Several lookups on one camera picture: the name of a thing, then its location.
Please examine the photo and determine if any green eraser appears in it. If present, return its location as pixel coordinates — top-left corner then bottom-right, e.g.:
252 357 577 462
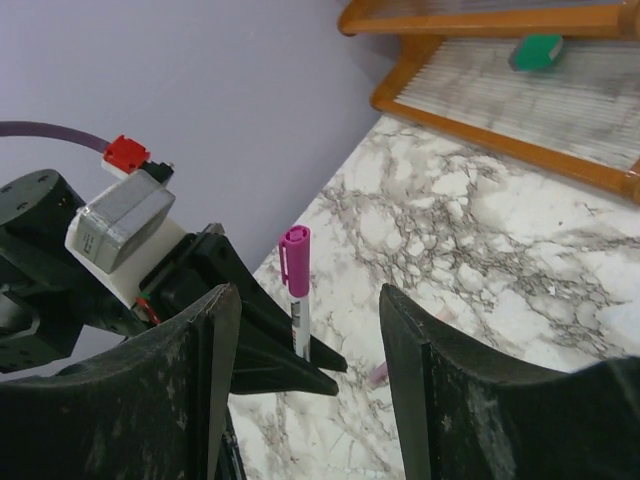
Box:
508 34 564 71

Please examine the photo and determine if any pink highlighter pen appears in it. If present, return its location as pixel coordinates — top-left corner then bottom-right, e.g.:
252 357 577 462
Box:
368 362 388 388

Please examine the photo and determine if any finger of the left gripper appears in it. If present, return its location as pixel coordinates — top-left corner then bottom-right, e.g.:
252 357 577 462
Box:
230 251 347 396

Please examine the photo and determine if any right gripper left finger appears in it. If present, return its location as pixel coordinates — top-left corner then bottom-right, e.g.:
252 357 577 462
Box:
1 284 243 479

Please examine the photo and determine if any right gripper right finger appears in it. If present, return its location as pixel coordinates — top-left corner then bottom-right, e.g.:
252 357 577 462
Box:
379 284 639 479

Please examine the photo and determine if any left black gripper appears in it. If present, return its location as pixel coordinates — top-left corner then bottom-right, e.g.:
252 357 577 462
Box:
0 169 241 376

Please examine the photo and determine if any wooden shelf rack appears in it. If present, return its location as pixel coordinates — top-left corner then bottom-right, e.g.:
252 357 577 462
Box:
338 1 639 201

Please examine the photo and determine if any white green-tipped pen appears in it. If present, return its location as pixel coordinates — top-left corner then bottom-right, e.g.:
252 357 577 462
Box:
290 296 311 361

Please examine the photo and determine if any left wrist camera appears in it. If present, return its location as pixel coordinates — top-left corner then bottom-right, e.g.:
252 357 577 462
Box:
64 170 187 308

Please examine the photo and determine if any purple pen cap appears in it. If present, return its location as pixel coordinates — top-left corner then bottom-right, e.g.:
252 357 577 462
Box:
278 225 311 298

